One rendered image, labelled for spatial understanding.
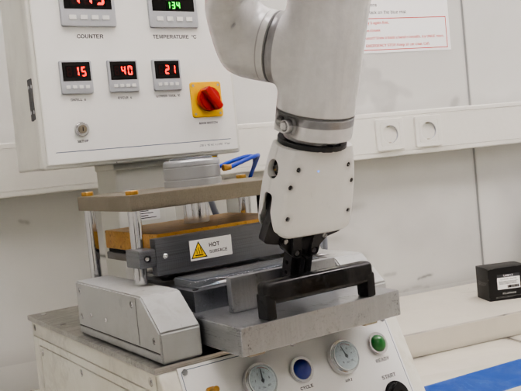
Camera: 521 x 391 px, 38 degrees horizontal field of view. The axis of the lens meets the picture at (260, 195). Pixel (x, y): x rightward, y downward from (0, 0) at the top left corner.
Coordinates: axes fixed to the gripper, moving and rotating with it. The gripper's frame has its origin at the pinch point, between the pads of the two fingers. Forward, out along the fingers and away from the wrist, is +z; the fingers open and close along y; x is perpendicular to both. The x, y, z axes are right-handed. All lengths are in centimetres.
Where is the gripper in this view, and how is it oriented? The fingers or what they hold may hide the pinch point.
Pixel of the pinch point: (296, 268)
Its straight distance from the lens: 86.9
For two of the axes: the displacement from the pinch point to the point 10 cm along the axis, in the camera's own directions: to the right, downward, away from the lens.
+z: -0.9, 9.4, 3.3
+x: -5.5, -3.3, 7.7
